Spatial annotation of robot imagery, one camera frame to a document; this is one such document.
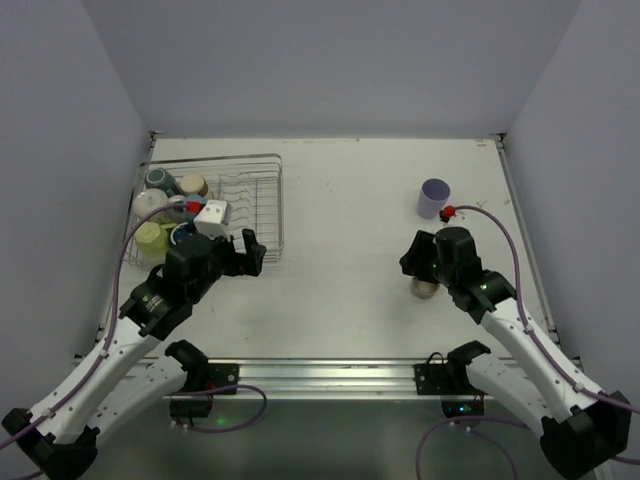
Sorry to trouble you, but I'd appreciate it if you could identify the speckled ceramic cup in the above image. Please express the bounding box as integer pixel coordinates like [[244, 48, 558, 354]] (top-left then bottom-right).
[[410, 278, 440, 300]]

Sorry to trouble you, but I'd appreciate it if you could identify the lavender plastic cup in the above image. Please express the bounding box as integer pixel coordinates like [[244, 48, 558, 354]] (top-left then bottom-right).
[[416, 178, 451, 219]]

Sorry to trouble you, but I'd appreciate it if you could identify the dark blue mug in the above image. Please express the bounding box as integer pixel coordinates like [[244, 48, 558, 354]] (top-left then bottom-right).
[[169, 222, 197, 246]]

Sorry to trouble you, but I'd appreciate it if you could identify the yellow-green cup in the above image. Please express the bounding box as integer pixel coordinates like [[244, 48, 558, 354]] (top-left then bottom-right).
[[134, 222, 169, 259]]

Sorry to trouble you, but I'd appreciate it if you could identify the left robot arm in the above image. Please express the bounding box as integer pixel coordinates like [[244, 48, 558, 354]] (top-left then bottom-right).
[[2, 229, 266, 479]]

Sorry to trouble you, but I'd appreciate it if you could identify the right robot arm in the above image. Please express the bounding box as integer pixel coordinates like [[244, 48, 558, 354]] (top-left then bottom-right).
[[399, 227, 631, 479]]

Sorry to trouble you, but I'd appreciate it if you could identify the beige brown cup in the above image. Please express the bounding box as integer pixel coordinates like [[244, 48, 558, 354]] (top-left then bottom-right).
[[179, 173, 213, 199]]

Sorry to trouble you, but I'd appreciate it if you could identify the white patterned cup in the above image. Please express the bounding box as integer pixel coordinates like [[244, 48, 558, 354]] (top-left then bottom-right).
[[132, 188, 169, 218]]

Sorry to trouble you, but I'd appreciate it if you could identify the dark teal mug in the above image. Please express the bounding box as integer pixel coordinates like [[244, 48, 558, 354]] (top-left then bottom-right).
[[144, 168, 182, 197]]

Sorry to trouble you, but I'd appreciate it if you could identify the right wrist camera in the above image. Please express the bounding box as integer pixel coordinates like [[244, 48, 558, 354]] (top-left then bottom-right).
[[438, 205, 466, 228]]

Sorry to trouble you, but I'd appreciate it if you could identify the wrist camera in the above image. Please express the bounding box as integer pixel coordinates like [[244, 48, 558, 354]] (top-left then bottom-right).
[[193, 200, 232, 240], [438, 205, 466, 228]]

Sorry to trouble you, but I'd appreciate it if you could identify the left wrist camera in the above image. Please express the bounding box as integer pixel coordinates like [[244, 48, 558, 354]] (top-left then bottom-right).
[[193, 200, 232, 240]]

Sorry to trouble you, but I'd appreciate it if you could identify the metal wire dish rack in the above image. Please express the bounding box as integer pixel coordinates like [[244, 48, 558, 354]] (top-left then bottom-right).
[[131, 153, 284, 263]]

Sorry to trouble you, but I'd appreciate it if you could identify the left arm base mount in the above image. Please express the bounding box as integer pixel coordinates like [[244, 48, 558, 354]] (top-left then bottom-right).
[[169, 363, 240, 426]]

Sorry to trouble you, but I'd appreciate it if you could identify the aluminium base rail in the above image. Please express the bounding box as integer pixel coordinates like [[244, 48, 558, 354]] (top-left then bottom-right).
[[64, 355, 594, 401]]

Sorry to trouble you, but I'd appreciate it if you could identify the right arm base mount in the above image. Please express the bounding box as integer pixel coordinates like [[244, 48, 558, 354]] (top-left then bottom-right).
[[413, 352, 485, 418]]

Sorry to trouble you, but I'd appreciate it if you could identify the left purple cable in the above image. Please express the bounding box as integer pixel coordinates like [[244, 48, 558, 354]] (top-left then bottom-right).
[[0, 196, 201, 480]]

